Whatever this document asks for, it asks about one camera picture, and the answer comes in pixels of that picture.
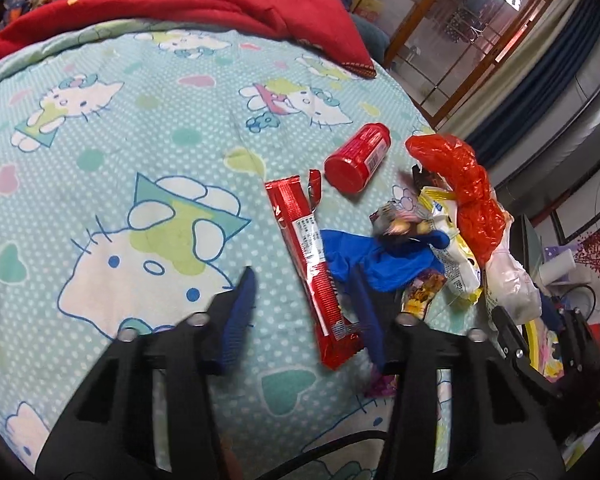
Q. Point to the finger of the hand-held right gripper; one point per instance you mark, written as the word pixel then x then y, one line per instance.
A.
pixel 582 340
pixel 517 347

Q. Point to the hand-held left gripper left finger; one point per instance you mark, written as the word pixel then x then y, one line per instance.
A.
pixel 240 310

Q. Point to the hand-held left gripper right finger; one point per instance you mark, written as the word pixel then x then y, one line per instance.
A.
pixel 366 320

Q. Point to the yellow trash bin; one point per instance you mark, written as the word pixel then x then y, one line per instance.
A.
pixel 532 340

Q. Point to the colourful snack wrapper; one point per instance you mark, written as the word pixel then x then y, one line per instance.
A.
pixel 420 292

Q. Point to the blue cloth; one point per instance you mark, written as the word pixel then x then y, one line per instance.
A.
pixel 380 260

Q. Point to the white plastic bag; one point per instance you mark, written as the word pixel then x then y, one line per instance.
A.
pixel 510 275

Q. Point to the long red snack wrapper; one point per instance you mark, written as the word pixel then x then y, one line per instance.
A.
pixel 305 240

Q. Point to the yellow white snack packet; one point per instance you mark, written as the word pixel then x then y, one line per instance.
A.
pixel 460 265

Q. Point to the silver snack wrapper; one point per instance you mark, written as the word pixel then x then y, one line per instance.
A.
pixel 392 217

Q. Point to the red cylindrical can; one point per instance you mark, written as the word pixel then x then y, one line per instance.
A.
pixel 355 160

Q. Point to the red plastic bag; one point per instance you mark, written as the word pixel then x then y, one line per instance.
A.
pixel 465 185

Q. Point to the purple wrapper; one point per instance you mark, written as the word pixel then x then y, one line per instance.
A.
pixel 385 386

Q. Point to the white paper towel roll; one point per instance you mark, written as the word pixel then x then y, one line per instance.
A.
pixel 557 266

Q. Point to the red berry branch decoration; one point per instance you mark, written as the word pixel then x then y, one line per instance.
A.
pixel 597 255

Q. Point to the small red wrapper piece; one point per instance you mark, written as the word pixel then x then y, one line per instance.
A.
pixel 314 185

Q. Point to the dark snack wrapper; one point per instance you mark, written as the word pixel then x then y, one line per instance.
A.
pixel 425 177

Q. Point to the cat print blanket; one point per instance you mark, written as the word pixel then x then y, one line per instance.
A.
pixel 129 135

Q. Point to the grey tower air conditioner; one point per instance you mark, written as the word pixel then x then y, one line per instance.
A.
pixel 580 125

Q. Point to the blue curtain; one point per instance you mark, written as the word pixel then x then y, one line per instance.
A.
pixel 555 75

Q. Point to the wooden sliding glass door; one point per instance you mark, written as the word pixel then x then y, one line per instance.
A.
pixel 455 35

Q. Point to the red blanket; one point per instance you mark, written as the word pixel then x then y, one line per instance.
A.
pixel 179 5

